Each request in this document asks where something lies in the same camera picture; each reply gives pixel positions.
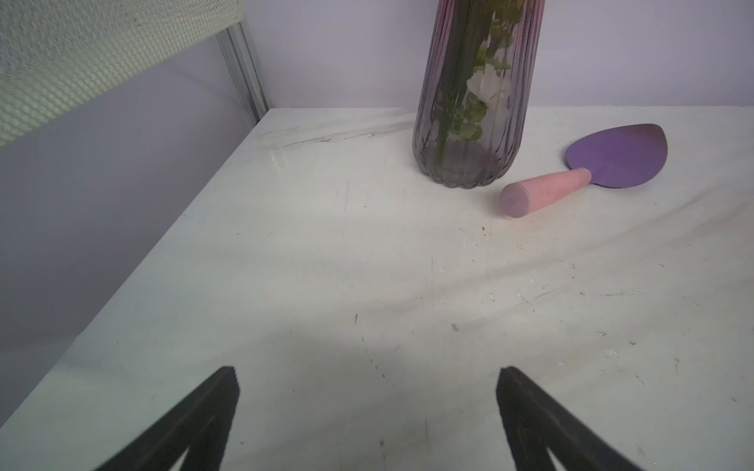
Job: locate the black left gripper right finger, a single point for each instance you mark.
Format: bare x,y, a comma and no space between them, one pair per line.
539,429

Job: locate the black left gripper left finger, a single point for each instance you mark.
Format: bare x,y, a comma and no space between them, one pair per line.
194,432

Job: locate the purple pink toy spatula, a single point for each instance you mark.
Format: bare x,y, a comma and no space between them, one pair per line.
622,157

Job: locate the purple ribbed glass vase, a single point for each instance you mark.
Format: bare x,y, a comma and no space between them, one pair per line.
477,164

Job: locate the white mesh two-tier shelf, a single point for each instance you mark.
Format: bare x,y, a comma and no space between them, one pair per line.
58,55

